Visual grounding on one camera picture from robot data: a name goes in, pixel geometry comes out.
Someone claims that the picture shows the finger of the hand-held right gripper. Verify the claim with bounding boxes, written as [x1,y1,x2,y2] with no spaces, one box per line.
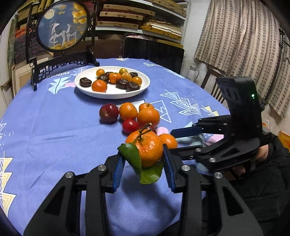
[170,115,231,138]
[175,138,260,173]

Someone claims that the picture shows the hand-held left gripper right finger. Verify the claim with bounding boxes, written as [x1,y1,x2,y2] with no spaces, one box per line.
[162,143,263,236]

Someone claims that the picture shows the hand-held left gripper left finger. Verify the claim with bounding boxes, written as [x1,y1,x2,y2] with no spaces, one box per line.
[24,154,127,236]

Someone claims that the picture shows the tangerine with green leaf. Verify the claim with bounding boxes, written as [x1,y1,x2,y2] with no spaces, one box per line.
[117,124,164,185]

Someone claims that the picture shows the white oval plate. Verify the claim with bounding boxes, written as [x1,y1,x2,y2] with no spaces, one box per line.
[74,66,150,99]

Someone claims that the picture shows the large tangerine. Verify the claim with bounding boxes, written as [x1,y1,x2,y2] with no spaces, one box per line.
[92,79,108,93]

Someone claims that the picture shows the person's right forearm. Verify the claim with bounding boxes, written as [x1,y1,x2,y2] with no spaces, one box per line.
[224,134,290,227]

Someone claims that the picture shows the person's right hand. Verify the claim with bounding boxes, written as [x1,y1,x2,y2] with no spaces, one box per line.
[231,145,270,180]

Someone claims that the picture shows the dark red plum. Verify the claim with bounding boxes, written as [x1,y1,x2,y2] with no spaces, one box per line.
[99,103,119,123]
[138,124,157,133]

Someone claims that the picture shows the wooden slatted chair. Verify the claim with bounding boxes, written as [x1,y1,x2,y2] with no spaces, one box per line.
[200,68,227,103]

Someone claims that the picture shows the red cherry tomato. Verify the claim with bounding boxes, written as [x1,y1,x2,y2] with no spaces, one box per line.
[122,119,138,134]

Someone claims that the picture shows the yellow bag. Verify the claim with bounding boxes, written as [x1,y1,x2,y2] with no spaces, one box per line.
[277,130,290,150]

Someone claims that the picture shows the white thermos jug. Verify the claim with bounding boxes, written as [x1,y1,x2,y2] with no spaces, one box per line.
[186,65,200,81]

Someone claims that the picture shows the checked beige curtain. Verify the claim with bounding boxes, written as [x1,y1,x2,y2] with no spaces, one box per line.
[195,0,290,117]

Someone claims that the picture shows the blue printed tablecloth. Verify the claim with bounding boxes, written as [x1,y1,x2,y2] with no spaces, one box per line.
[0,58,231,236]

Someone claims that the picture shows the white metal shelf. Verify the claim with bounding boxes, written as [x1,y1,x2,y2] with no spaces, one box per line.
[95,0,189,49]

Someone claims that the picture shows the brown cardboard box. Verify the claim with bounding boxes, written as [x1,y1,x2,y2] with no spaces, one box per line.
[93,39,125,59]

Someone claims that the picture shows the stack of woven boxes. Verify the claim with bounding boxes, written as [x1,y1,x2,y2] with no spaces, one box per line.
[97,0,188,48]

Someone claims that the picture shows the leaning picture frames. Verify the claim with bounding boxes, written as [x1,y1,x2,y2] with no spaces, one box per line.
[10,57,55,96]

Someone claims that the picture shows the round deer screen ornament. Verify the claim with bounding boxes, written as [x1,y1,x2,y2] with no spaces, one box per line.
[25,0,100,91]

